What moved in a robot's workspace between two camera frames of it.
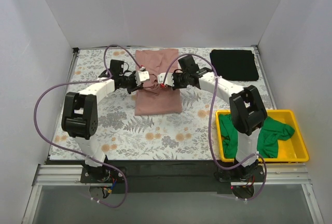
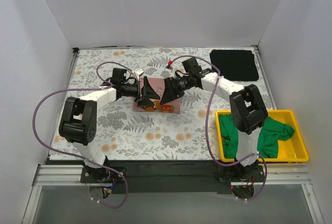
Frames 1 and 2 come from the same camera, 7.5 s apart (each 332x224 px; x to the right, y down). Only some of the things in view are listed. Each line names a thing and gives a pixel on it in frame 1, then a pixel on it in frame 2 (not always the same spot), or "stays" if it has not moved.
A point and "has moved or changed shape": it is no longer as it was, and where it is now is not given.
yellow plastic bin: (291, 149) stays
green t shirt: (271, 132) stays
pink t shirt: (153, 99) has moved or changed shape
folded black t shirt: (235, 65) stays
